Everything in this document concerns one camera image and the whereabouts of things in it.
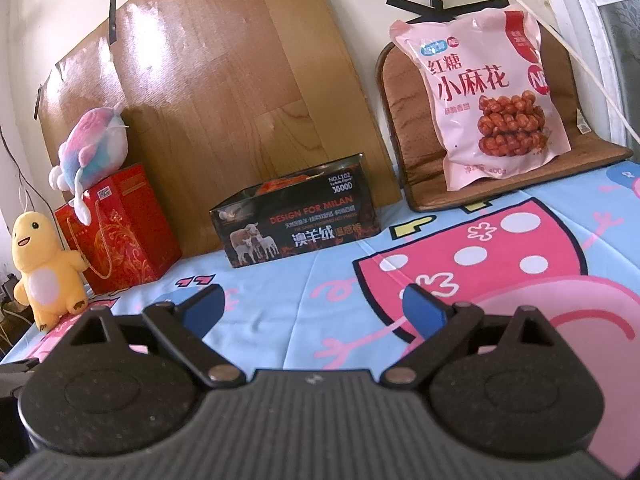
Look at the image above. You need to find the black printed box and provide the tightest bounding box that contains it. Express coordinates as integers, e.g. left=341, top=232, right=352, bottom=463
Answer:
left=208, top=153, right=384, bottom=269

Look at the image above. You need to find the black cable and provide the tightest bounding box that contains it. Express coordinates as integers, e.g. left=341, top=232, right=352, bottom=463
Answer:
left=0, top=122, right=38, bottom=213

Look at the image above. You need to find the white cable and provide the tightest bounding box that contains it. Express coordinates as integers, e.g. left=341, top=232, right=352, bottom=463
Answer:
left=466, top=0, right=640, bottom=147

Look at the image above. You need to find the white window frame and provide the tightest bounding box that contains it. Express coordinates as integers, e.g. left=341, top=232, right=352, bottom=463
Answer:
left=544, top=0, right=640, bottom=147

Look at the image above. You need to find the pink and blue plush toy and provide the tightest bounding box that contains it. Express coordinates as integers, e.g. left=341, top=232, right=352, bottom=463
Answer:
left=48, top=100, right=130, bottom=226

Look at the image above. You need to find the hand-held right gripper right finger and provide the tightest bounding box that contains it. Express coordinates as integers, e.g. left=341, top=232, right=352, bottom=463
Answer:
left=381, top=284, right=556, bottom=390

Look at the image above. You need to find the large pink snack bag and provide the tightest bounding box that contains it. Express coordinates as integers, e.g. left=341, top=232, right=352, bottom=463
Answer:
left=388, top=3, right=573, bottom=193

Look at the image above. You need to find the yellow plush toy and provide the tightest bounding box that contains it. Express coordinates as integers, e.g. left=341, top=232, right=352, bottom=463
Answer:
left=11, top=210, right=91, bottom=332

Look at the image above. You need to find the red gift bag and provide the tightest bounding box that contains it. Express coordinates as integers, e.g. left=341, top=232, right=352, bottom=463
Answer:
left=53, top=162, right=183, bottom=295

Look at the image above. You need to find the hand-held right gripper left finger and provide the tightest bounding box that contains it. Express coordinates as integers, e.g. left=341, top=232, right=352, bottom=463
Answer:
left=70, top=284, right=241, bottom=390

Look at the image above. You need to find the brown seat cushion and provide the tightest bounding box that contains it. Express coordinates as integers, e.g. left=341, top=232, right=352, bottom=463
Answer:
left=375, top=7, right=635, bottom=213

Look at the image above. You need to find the wooden board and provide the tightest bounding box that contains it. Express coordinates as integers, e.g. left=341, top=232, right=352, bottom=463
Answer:
left=35, top=0, right=404, bottom=262

